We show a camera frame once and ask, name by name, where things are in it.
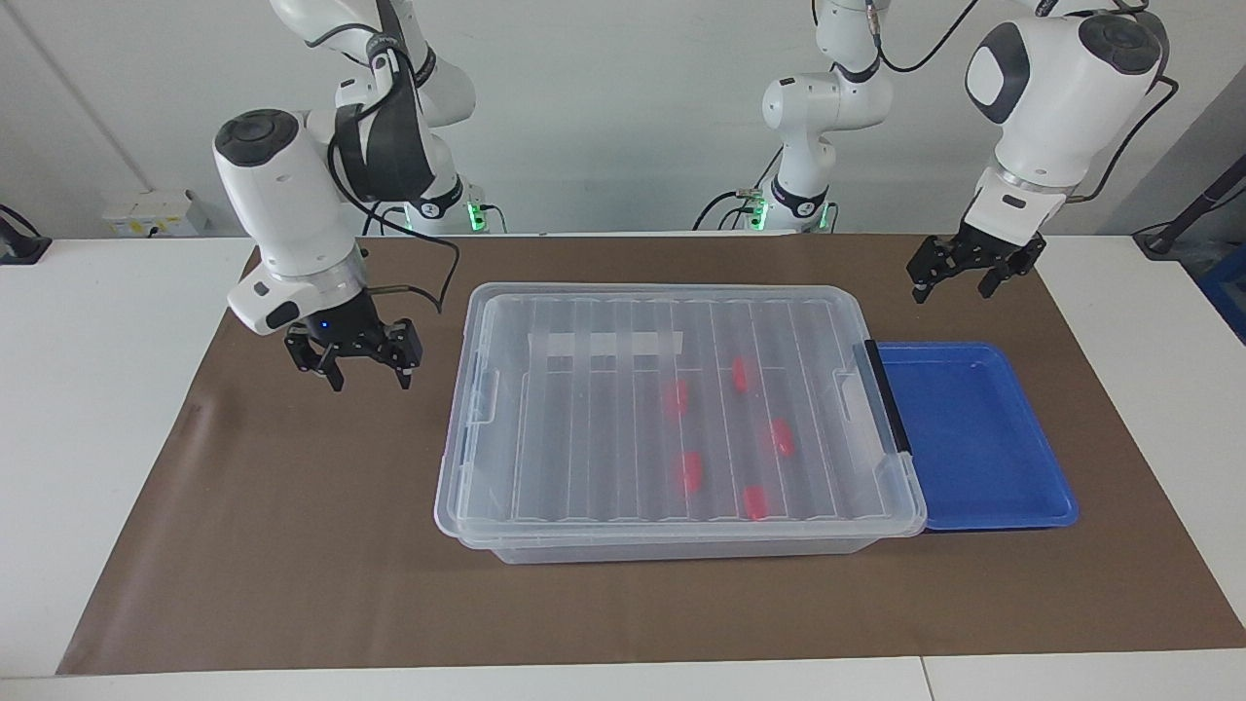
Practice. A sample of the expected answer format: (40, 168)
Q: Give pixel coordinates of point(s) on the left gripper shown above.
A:
(995, 245)

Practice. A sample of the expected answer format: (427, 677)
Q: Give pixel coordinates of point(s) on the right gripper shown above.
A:
(343, 326)

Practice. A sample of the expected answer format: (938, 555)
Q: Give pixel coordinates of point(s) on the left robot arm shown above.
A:
(1046, 92)

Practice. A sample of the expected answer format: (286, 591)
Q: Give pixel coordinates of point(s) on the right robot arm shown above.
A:
(282, 209)

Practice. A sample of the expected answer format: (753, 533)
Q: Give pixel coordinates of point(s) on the clear plastic box lid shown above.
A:
(672, 409)

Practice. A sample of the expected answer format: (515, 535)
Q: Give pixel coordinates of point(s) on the clear plastic storage box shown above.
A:
(681, 552)

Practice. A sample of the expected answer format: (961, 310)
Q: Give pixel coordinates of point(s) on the blue plastic tray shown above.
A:
(973, 438)

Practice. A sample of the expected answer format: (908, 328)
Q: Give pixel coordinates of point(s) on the black stand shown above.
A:
(1192, 214)
(19, 239)

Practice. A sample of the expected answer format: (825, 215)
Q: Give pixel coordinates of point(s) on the blue crate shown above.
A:
(1227, 287)

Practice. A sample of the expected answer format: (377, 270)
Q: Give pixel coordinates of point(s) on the white wall socket box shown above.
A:
(156, 214)

